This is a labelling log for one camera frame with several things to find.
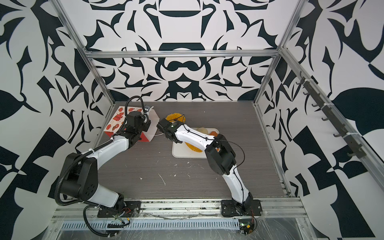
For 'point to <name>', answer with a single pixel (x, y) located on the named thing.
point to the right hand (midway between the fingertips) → (183, 129)
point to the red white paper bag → (119, 118)
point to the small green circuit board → (246, 226)
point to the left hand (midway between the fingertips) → (142, 113)
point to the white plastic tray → (181, 150)
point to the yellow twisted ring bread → (173, 117)
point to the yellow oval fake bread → (193, 148)
